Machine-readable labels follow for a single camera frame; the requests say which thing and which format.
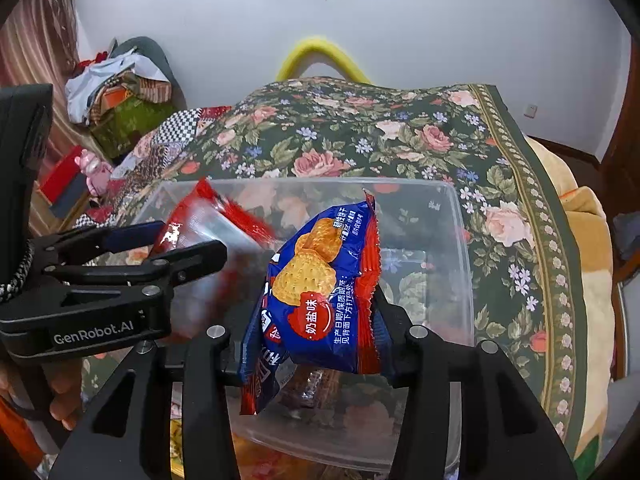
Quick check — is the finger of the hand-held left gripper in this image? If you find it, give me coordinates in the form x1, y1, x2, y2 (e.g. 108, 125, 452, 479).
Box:
29, 220, 167, 267
42, 239, 229, 307

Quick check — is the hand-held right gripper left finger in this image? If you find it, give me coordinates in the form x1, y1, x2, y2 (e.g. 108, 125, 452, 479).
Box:
47, 325, 251, 480

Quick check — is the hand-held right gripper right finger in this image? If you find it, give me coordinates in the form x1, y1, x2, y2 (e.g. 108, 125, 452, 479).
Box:
372, 287, 581, 480

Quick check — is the red snack packet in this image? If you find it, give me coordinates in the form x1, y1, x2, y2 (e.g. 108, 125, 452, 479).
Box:
150, 177, 277, 286

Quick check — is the clear plastic container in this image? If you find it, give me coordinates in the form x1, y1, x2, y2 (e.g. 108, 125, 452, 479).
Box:
112, 176, 476, 477

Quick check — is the blue cracker packet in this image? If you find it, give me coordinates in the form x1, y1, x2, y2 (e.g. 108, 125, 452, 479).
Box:
240, 189, 384, 416

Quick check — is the person's left hand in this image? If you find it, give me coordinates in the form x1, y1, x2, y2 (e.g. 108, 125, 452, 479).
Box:
0, 357, 87, 432

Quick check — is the yellow snack packet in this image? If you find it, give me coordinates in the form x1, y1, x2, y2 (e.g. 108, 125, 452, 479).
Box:
169, 400, 241, 480

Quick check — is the pink plush toy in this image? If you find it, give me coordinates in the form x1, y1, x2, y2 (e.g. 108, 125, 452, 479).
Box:
74, 148, 115, 197

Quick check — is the red box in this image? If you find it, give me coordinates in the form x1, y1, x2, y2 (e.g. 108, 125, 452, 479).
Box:
38, 152, 95, 221

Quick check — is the brown snack packet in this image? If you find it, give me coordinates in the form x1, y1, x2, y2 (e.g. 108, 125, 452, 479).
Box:
280, 365, 347, 412

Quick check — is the checkered cloth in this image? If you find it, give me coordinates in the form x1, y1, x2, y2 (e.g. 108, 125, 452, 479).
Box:
142, 107, 237, 153

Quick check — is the orange cloth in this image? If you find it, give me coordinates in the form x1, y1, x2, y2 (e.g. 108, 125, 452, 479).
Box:
0, 399, 47, 472

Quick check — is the pile of clothes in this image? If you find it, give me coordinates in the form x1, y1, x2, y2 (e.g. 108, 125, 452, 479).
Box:
64, 54, 170, 127

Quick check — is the dark grey cushion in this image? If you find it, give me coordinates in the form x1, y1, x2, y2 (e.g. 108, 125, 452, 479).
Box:
109, 36, 182, 111

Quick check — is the beige blanket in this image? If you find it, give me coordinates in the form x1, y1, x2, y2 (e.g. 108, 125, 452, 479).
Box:
522, 136, 617, 462

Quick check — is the floral blanket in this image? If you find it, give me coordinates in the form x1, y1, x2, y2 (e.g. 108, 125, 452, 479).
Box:
80, 76, 610, 461

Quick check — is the striped curtain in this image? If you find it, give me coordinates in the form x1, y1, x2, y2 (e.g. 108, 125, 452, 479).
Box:
0, 0, 98, 176

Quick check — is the yellow foam tube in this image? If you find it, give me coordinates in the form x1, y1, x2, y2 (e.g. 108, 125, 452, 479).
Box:
275, 36, 374, 86

